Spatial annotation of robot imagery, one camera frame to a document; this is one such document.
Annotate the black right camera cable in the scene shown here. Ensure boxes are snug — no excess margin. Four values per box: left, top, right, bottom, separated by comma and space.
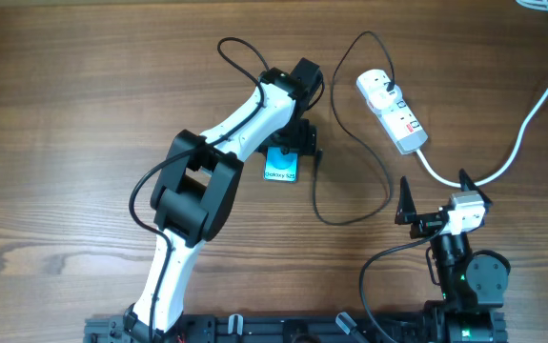
358, 222, 449, 343

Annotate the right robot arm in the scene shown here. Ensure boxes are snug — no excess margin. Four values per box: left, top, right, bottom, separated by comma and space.
395, 170, 511, 343

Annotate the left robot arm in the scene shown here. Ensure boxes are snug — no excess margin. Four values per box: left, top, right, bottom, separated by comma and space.
123, 58, 324, 342

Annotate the blue Galaxy S25 smartphone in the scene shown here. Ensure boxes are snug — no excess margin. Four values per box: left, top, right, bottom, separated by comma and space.
263, 147, 298, 183

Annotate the white power strip cord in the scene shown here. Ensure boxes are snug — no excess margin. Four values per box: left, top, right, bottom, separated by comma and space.
415, 0, 548, 189

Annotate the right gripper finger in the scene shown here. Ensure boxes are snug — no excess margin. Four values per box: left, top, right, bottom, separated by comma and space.
458, 169, 492, 207
395, 176, 417, 224

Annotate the black USB charging cable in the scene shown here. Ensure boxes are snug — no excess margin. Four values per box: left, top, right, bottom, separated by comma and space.
312, 30, 396, 227

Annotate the white power strip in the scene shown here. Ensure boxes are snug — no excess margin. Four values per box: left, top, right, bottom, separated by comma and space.
356, 70, 428, 155

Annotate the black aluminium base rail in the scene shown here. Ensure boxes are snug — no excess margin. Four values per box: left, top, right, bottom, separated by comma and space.
84, 313, 508, 343

